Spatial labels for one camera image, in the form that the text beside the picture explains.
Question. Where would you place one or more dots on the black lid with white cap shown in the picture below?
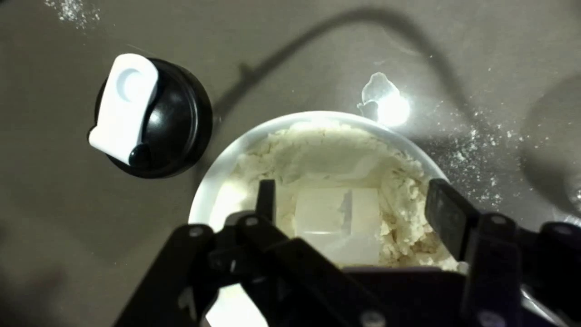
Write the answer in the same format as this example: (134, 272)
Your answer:
(175, 121)

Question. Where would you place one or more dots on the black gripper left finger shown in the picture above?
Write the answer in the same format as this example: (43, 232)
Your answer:
(188, 273)

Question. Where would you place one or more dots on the clear plastic scoop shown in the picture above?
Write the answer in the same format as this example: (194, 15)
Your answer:
(328, 212)

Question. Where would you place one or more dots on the white bowl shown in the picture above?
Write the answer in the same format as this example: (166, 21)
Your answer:
(230, 175)

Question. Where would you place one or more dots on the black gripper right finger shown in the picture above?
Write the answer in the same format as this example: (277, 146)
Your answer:
(502, 266)

